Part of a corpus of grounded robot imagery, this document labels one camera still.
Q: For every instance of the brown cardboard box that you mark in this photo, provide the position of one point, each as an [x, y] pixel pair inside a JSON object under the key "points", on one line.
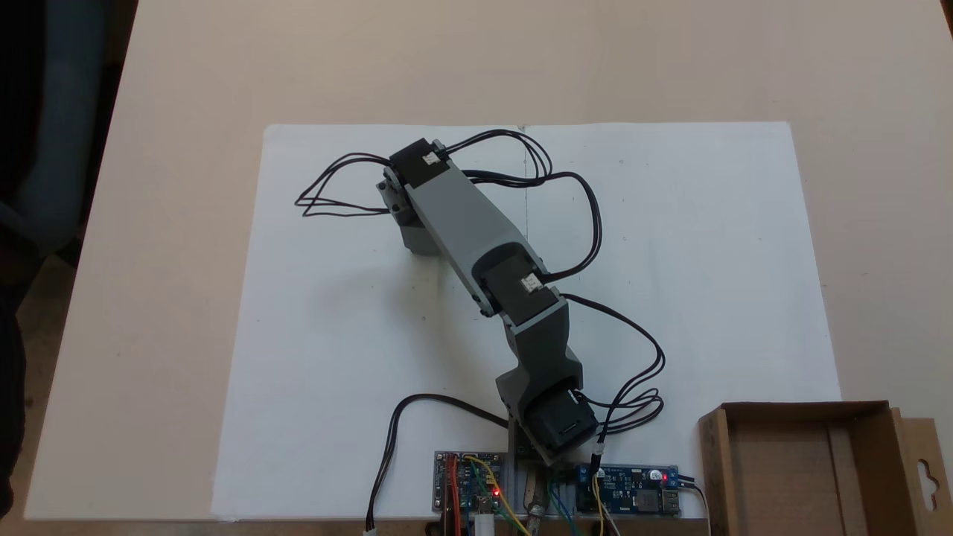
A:
{"points": [[782, 476]]}

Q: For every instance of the white paper sheet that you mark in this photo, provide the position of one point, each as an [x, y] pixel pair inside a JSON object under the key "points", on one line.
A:
{"points": [[335, 335], [707, 260]]}

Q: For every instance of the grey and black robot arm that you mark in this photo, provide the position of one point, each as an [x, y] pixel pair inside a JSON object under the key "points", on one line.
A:
{"points": [[461, 223]]}

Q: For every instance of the blue circuit board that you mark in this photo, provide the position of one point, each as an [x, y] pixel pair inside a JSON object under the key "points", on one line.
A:
{"points": [[633, 491]]}

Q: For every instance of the white usb plug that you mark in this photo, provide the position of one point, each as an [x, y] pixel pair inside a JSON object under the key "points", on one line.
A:
{"points": [[485, 525]]}

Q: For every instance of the blue grey upright panel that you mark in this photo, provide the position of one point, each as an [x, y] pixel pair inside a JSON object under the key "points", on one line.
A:
{"points": [[67, 112]]}

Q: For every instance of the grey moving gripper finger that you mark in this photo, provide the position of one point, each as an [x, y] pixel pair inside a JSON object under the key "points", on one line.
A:
{"points": [[419, 238]]}

